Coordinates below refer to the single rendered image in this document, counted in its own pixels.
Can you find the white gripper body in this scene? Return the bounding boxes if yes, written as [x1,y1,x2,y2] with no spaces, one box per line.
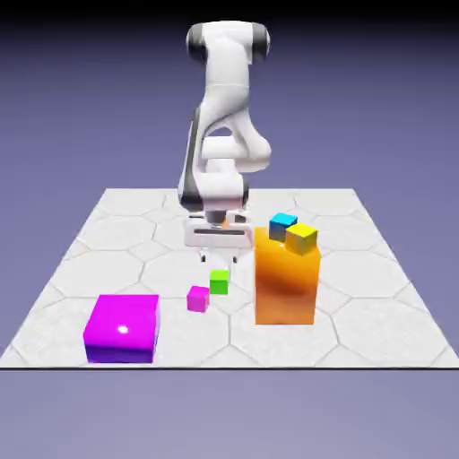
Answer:
[183,219,253,249]

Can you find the small green cube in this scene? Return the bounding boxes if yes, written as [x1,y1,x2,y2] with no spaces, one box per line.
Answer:
[209,269,230,296]

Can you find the small magenta cube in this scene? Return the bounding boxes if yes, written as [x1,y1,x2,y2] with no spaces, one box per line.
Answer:
[186,285,211,314]

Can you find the small cyan cube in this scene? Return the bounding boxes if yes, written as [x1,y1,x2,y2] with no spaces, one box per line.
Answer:
[268,212,299,243]

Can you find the small yellow cube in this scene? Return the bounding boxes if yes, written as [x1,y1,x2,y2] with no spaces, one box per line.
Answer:
[285,221,319,256]

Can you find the large orange box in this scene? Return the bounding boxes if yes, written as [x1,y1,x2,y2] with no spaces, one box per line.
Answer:
[253,226,321,326]

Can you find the large magenta box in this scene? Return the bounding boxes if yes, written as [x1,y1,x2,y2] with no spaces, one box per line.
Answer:
[82,293,161,365]

